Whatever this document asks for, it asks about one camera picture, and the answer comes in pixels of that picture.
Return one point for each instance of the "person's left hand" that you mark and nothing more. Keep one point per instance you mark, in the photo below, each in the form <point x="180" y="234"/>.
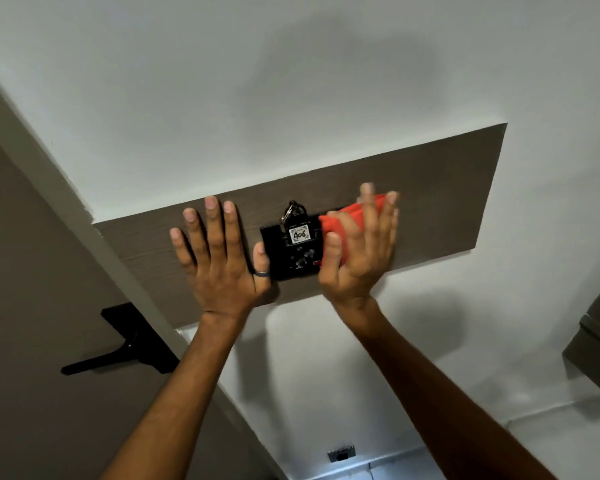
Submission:
<point x="220" y="274"/>

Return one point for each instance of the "person's right hand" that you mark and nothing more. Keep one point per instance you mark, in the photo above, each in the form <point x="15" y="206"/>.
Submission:
<point x="362" y="264"/>

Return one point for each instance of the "person's left thumb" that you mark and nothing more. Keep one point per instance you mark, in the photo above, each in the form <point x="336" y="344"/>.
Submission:
<point x="261" y="262"/>

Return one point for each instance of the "person's right little finger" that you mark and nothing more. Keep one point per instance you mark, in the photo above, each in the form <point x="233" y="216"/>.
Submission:
<point x="395" y="232"/>

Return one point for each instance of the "person's right middle finger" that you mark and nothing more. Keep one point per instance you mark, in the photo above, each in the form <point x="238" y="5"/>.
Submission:
<point x="370" y="212"/>

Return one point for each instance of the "person's left middle finger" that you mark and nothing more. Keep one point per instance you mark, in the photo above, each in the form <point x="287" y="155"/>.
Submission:
<point x="214" y="224"/>

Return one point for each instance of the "person's right thumb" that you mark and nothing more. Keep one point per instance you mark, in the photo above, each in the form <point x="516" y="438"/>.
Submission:
<point x="332" y="257"/>

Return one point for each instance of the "person's left little finger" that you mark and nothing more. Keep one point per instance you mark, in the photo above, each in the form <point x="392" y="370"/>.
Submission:
<point x="181" y="247"/>

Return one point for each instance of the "red cleaning cloth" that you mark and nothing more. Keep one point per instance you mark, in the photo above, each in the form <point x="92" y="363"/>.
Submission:
<point x="356" y="210"/>

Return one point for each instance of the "person's left forearm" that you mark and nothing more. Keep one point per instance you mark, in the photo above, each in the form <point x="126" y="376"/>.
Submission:
<point x="180" y="399"/>

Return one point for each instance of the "person's right forearm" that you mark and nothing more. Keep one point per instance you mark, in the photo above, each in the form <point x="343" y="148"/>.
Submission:
<point x="430" y="399"/>

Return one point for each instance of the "brown door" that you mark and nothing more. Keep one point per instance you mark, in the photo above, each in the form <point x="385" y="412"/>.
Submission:
<point x="40" y="294"/>

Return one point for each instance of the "brown wooden cabinet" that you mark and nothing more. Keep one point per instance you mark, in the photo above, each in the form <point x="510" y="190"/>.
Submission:
<point x="597" y="339"/>

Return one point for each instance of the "black switch plate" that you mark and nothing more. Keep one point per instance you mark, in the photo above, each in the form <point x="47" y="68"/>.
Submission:
<point x="285" y="264"/>

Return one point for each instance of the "dark wooden wall panel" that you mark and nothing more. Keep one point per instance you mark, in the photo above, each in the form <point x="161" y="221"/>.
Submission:
<point x="430" y="194"/>

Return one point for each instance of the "grey wall socket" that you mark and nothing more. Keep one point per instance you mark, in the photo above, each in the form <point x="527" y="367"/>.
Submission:
<point x="342" y="453"/>

